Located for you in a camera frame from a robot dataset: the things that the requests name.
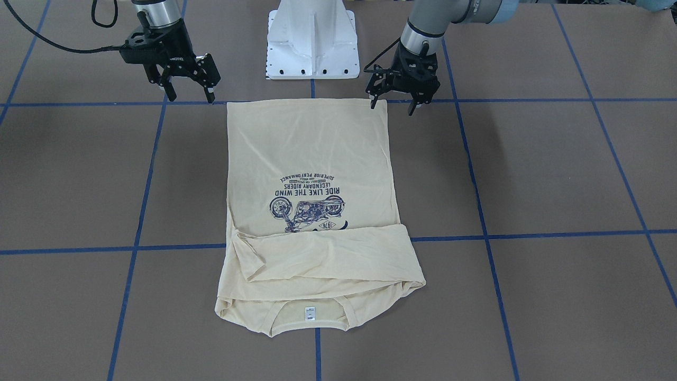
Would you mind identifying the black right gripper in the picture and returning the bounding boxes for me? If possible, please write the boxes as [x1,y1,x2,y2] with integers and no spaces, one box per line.
[120,19,222,104]

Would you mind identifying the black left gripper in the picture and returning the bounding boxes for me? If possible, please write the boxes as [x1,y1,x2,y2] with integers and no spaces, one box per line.
[364,41,440,116]

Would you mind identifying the beige long-sleeve printed shirt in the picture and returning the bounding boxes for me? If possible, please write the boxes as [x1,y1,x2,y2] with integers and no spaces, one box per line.
[214,98,426,337]

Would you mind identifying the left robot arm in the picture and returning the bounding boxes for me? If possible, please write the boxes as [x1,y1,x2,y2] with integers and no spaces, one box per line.
[363,1,520,115]

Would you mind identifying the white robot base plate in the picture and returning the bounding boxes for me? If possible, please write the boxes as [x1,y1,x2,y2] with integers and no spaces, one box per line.
[266,1,361,80]

